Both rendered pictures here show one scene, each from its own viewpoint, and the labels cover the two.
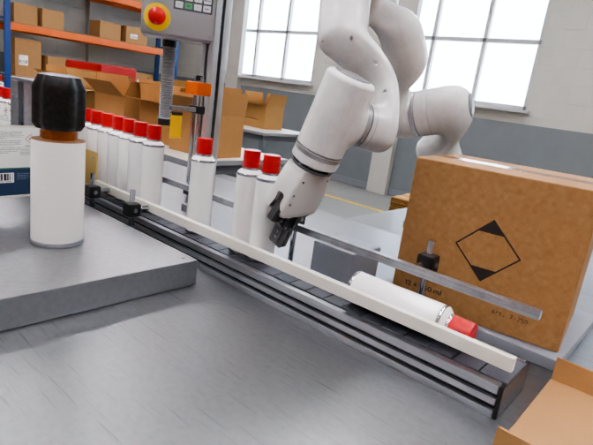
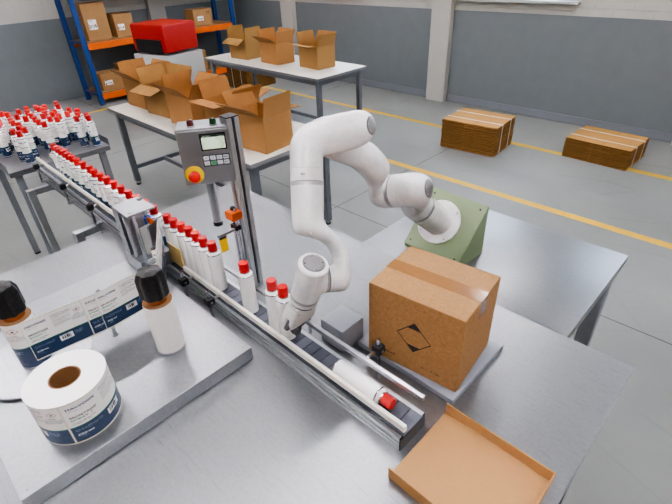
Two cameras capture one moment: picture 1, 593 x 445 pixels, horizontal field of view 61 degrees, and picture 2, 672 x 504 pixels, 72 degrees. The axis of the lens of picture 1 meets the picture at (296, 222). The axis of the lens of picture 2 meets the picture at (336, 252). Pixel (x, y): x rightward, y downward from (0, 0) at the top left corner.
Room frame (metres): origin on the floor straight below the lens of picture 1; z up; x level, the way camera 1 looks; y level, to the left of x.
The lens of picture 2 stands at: (-0.16, -0.22, 1.93)
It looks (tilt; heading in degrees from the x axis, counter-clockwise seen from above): 33 degrees down; 6
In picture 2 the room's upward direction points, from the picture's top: 3 degrees counter-clockwise
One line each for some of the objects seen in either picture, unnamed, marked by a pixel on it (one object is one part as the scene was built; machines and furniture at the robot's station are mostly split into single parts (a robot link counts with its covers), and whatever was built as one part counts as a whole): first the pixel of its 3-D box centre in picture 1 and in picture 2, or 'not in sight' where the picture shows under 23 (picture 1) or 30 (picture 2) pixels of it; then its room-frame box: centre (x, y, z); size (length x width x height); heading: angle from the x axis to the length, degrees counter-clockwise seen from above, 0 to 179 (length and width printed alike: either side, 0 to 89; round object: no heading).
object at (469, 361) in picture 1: (162, 224); (231, 299); (1.13, 0.31, 0.86); 1.65 x 0.08 x 0.04; 51
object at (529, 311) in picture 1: (263, 214); (287, 308); (0.98, 0.07, 0.95); 1.07 x 0.01 x 0.01; 51
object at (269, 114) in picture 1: (261, 109); (314, 50); (5.56, 0.54, 0.97); 0.44 x 0.42 x 0.37; 138
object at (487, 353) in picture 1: (233, 243); (271, 331); (0.92, 0.11, 0.90); 1.07 x 0.01 x 0.02; 51
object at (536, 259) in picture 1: (499, 238); (431, 314); (0.93, -0.39, 0.99); 0.30 x 0.24 x 0.27; 57
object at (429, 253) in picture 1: (416, 288); (373, 363); (0.79, -0.22, 0.91); 0.07 x 0.03 x 0.17; 141
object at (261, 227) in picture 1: (266, 207); (285, 312); (0.93, 0.06, 0.98); 0.05 x 0.05 x 0.20
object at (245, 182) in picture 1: (246, 201); (274, 305); (0.96, 0.10, 0.98); 0.05 x 0.05 x 0.20
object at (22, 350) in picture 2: not in sight; (18, 324); (0.78, 0.83, 1.04); 0.09 x 0.09 x 0.29
